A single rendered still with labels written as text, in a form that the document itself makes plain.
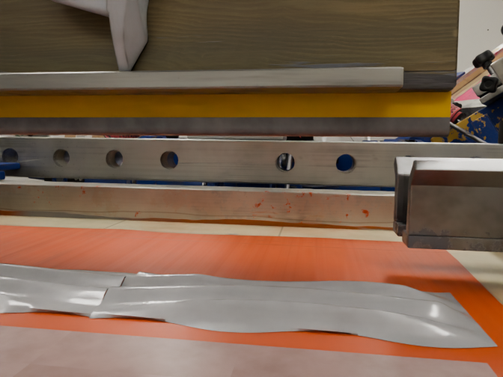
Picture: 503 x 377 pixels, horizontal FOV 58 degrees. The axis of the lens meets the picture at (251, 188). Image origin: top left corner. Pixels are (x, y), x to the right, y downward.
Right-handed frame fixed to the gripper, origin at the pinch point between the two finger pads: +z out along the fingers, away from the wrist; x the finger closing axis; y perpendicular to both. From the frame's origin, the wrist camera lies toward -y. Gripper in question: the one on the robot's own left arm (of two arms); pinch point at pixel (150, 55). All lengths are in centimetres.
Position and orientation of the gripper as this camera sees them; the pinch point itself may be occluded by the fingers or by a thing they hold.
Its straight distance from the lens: 30.4
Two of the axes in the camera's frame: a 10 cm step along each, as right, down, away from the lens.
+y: -9.9, -0.3, 1.4
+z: -0.2, 9.9, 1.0
